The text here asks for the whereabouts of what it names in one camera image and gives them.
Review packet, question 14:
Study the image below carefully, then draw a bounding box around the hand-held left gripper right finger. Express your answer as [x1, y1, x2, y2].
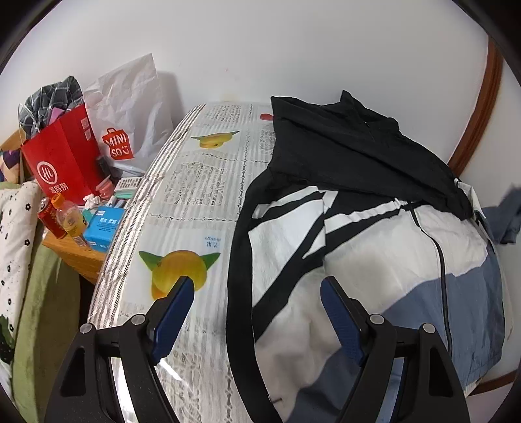
[320, 276, 471, 423]

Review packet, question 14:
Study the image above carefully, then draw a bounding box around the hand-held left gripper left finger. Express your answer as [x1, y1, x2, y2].
[44, 276, 195, 423]

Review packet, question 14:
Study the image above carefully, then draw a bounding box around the white blue black jacket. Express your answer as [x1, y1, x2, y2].
[227, 171, 505, 423]

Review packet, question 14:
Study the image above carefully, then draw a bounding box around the blue cardboard box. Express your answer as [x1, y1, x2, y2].
[83, 206, 125, 251]

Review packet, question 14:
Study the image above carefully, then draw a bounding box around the wooden side table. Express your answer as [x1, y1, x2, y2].
[43, 228, 108, 285]

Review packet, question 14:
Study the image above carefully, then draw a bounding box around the fruit print tablecloth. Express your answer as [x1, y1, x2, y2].
[87, 102, 505, 423]

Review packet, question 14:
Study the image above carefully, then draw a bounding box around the green blanket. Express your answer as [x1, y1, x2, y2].
[12, 240, 82, 416]

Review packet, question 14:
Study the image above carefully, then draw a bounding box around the pale green flat box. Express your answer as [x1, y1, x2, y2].
[114, 176, 144, 200]

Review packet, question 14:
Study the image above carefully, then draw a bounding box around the orange drink bottle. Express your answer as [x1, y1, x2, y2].
[51, 193, 92, 247]

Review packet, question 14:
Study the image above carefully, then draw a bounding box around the red drink can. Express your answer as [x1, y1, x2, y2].
[38, 197, 68, 239]

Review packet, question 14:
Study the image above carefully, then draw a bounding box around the brown wooden baseboard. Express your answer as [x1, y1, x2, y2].
[474, 372, 515, 394]

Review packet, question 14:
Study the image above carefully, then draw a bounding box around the white floral pillow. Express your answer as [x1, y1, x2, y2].
[0, 182, 45, 367]

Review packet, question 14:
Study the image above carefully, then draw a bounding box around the grey blue cloth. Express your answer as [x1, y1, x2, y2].
[482, 185, 521, 245]

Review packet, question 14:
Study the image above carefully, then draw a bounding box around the red paper bag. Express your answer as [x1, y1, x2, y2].
[21, 102, 106, 206]

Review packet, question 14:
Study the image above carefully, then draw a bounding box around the white plastic bag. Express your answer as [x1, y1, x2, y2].
[83, 53, 174, 171]

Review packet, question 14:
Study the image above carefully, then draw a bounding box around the dark plaid cloth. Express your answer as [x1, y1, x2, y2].
[18, 76, 84, 139]

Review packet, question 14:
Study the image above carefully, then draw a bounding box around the brown wooden door frame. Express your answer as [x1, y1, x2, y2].
[448, 41, 505, 175]

